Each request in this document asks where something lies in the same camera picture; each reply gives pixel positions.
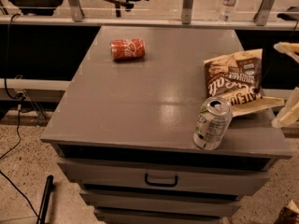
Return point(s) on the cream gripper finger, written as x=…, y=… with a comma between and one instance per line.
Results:
x=289, y=114
x=290, y=49

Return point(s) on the brown chip bag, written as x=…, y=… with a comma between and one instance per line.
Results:
x=237, y=78

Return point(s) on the silver green 7up can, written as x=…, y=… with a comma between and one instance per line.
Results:
x=212, y=123

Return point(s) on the brown bag corner on floor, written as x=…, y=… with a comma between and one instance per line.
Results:
x=289, y=214

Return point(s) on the red coke can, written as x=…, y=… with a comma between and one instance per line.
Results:
x=127, y=49

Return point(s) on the clear plastic water bottle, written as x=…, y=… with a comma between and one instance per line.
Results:
x=227, y=9

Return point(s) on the grey drawer cabinet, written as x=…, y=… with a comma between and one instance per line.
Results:
x=120, y=120

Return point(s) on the black floor bar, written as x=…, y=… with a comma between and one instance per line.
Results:
x=49, y=187

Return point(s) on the black drawer handle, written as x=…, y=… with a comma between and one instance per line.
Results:
x=164, y=182

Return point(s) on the metal railing frame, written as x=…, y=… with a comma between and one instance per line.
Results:
x=168, y=13

